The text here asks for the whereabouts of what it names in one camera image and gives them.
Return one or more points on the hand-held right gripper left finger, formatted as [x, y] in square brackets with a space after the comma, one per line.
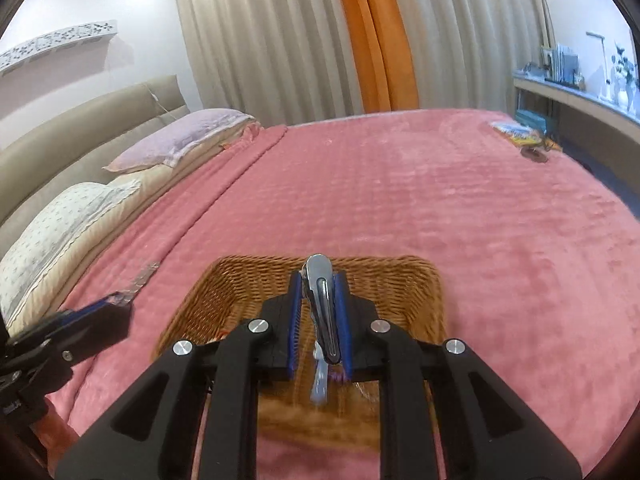
[294, 325]

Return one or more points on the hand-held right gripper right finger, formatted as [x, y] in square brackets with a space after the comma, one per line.
[345, 325]

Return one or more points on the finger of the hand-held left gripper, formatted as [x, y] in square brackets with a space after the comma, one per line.
[97, 306]
[100, 327]

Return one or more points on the brown wicker basket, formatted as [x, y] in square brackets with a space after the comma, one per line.
[240, 280]

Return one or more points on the white dotted pillow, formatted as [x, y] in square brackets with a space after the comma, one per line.
[50, 240]

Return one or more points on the pink fleece blanket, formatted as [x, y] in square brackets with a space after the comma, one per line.
[400, 200]

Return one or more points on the beige padded headboard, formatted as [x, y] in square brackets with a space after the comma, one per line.
[75, 130]

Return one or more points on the lilac pillow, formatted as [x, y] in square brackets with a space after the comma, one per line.
[185, 135]

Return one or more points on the colourful booklet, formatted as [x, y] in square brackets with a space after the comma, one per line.
[515, 132]

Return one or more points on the small dark item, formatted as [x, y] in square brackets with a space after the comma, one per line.
[537, 152]

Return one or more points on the teal storage box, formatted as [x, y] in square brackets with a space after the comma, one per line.
[532, 120]

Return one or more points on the beige curtain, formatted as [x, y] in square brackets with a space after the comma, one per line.
[265, 40]
[475, 35]

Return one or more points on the orange curtain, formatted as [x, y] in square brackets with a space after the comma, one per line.
[380, 35]

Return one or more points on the white desk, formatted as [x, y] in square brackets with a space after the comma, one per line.
[590, 105]

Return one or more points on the row of books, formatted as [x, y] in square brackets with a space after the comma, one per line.
[562, 65]

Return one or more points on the white desk lamp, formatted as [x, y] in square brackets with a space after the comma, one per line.
[607, 65]

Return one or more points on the white vase with flowers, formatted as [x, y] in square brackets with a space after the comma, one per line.
[627, 85]

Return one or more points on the white patterned wall shelf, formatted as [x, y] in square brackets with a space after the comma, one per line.
[55, 45]

